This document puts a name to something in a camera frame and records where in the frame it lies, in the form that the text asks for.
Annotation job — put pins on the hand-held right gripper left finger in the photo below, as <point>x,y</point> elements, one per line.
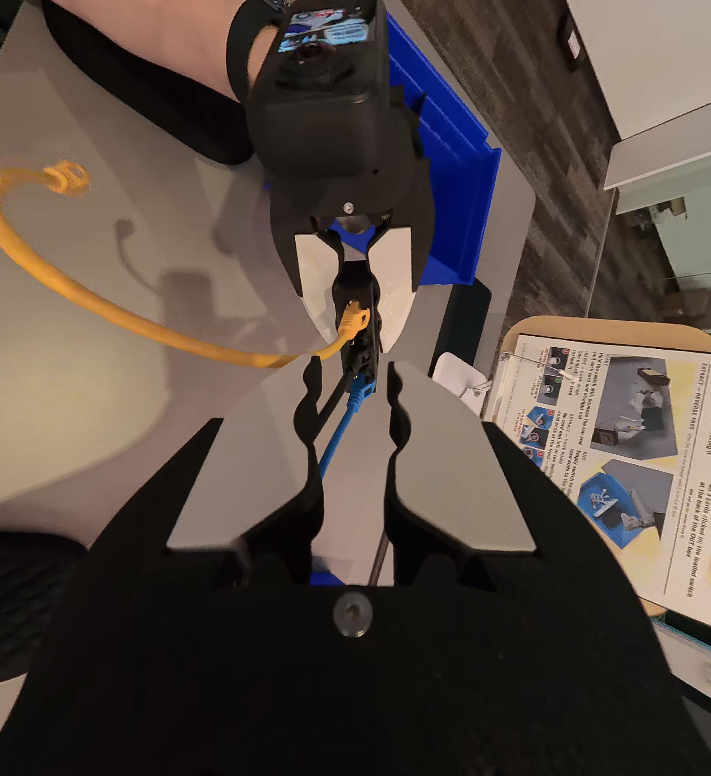
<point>228,485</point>

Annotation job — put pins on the black wristband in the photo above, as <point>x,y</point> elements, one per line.
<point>244,49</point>

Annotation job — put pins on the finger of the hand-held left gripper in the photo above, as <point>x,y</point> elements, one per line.
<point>394,279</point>
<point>319,273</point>

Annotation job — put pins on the person's left forearm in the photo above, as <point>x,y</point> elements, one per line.
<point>149,36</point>

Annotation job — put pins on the blue plastic bin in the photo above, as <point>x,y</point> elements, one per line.
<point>458,182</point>

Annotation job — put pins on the black network switch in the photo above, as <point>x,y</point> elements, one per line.
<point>368,281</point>

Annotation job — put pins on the dark rectangular table panel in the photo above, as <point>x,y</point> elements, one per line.
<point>465,321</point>

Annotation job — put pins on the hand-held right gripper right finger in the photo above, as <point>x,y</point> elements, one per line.
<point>471,485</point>

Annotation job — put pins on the white stand base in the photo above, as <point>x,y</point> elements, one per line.
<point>452,376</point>

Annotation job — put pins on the printed instruction poster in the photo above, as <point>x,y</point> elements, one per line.
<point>646,485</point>

